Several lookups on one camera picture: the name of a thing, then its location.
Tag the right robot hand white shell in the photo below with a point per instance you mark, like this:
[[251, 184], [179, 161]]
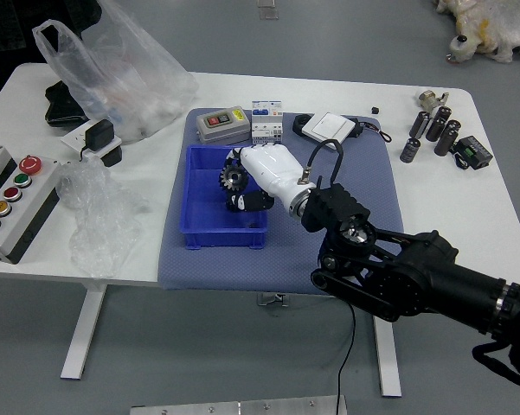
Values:
[[272, 168]]

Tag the big black gear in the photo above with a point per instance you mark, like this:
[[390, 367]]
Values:
[[233, 179]]

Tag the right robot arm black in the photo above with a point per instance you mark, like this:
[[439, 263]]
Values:
[[415, 268]]

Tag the blue plastic box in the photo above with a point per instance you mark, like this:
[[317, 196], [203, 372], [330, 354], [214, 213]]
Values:
[[199, 216]]

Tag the grey box with coloured buttons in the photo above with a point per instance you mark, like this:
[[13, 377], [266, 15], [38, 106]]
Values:
[[26, 203]]

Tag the white circuit breaker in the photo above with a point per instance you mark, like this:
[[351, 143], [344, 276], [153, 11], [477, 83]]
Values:
[[266, 125]]

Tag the black round socket part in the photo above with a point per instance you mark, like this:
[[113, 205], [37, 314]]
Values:
[[298, 124]]

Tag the blue-grey padded mat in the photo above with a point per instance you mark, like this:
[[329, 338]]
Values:
[[242, 268]]

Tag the black cylindrical capacitor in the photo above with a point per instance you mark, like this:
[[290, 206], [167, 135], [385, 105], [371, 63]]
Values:
[[419, 124], [410, 150], [434, 129], [443, 142], [442, 113], [452, 126]]

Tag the metal floor socket cover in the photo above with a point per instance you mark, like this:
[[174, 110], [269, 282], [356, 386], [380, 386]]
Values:
[[268, 12]]

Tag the black rectangular block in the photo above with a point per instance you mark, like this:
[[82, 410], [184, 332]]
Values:
[[112, 156]]

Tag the large clear plastic bag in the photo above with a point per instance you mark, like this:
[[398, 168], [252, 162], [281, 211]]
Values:
[[125, 86]]

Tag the silver metal connector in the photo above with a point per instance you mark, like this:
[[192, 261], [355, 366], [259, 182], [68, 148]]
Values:
[[428, 100]]

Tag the black power adapter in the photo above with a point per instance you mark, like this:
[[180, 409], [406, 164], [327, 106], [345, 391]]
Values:
[[98, 135]]

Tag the crumpled clear plastic wrap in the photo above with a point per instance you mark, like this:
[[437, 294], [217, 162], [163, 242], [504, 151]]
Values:
[[95, 216]]

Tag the black module with green terminals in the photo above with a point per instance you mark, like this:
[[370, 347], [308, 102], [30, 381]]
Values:
[[473, 151]]

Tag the white flat plate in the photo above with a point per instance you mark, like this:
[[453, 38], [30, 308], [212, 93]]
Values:
[[71, 139]]

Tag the black plastic tray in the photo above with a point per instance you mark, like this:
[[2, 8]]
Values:
[[58, 108]]

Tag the white table leg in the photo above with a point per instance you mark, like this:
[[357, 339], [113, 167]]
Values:
[[84, 333], [389, 359]]

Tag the silver metal plate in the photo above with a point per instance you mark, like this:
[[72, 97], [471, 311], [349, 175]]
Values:
[[242, 408]]

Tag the white and yellow foam heap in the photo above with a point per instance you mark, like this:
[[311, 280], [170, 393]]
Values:
[[493, 26]]

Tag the person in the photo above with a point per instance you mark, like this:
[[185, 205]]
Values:
[[8, 34]]

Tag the grey push button switch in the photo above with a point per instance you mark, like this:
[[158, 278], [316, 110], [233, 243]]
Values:
[[220, 125]]

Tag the white wall switch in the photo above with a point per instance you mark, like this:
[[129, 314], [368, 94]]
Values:
[[329, 127]]

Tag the metal bracket under table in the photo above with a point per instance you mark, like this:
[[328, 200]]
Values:
[[273, 299]]

